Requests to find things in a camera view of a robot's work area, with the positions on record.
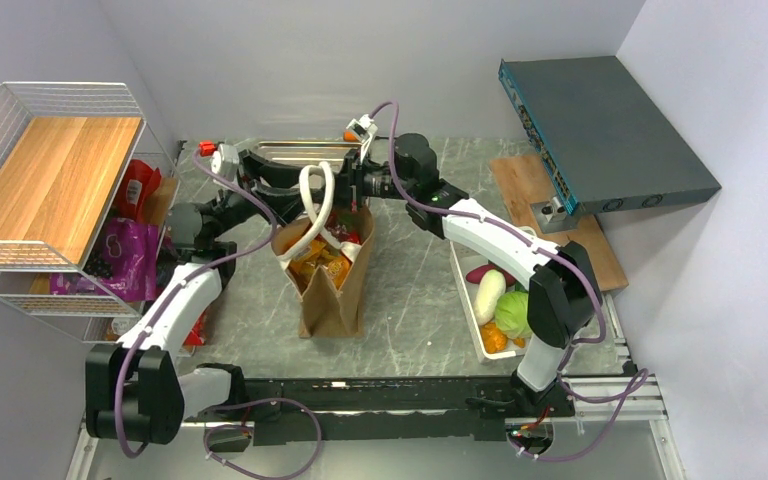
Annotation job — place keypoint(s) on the colourful snack pack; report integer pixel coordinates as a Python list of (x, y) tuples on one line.
[(197, 336)]

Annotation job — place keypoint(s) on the purple snack bag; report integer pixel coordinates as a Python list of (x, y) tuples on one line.
[(122, 263)]

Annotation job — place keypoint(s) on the wooden board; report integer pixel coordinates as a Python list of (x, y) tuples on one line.
[(531, 200)]

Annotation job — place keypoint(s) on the white eggplant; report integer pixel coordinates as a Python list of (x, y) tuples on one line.
[(490, 290)]

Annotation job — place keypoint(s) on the green cabbage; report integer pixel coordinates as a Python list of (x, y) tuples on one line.
[(511, 314)]

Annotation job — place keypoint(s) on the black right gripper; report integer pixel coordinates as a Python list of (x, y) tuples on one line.
[(350, 181)]

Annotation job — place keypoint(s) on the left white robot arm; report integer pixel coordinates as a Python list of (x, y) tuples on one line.
[(133, 393)]

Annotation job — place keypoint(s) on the white perforated plastic basket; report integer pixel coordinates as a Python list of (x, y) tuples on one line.
[(559, 304)]

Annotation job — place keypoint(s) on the burlap grocery bag pink print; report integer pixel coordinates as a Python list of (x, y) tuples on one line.
[(326, 312)]

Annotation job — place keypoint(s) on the red candy bag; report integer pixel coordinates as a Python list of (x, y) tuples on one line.
[(345, 226)]

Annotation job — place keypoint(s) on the white wire shelf rack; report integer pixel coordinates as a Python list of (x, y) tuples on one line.
[(64, 149)]

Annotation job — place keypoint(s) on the orange snack bag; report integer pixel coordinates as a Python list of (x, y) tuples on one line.
[(319, 254)]

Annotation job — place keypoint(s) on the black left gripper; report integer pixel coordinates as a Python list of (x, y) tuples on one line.
[(280, 197)]

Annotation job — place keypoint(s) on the silver metal tray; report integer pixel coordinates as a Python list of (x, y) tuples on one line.
[(304, 152)]

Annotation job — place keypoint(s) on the magenta sweet potato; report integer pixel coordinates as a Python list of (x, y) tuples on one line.
[(476, 275)]

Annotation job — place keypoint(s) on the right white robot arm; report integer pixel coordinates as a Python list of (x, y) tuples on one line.
[(435, 202)]

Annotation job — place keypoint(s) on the orange ginger root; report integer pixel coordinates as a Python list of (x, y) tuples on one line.
[(495, 341)]

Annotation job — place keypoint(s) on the blue grey network switch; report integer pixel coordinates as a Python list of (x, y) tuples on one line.
[(603, 142)]

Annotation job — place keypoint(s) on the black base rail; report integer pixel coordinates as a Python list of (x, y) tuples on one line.
[(482, 408)]

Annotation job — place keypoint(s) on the small red snack bag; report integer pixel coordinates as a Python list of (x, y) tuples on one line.
[(140, 181)]

